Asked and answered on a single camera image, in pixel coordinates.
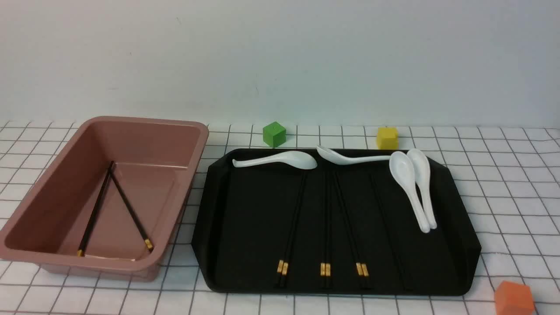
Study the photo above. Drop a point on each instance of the black chopstick gold band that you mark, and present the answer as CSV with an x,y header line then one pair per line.
x,y
292,227
295,229
363,263
328,247
324,231
349,231

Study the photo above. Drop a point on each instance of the white ceramic spoon left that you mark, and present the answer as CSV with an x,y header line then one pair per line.
x,y
296,159

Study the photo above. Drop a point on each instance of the white ceramic spoon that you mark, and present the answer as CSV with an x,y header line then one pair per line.
x,y
422,177
403,172
338,159
296,159

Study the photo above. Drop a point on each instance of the green cube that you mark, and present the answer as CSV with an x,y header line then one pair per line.
x,y
274,134

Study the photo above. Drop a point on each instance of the white ceramic spoon middle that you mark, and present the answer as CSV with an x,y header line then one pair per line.
x,y
338,159

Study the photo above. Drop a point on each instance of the yellow cube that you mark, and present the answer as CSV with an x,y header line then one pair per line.
x,y
387,138

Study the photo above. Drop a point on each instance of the black plastic tray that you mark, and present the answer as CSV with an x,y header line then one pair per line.
x,y
259,230

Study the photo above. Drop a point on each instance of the white ceramic spoon rightmost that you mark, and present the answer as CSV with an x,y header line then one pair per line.
x,y
422,177

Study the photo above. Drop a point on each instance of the black chopstick in bin right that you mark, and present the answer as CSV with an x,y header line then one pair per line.
x,y
132,213

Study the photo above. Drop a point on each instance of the black chopstick in bin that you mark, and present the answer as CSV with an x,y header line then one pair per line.
x,y
94,215
132,213

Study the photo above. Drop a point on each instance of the pink rectangular plastic bin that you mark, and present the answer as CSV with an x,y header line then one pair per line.
x,y
155,162

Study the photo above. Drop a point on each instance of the black chopstick in bin left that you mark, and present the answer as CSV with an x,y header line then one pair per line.
x,y
94,215

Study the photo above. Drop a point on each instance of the orange cube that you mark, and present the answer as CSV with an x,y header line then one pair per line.
x,y
514,299

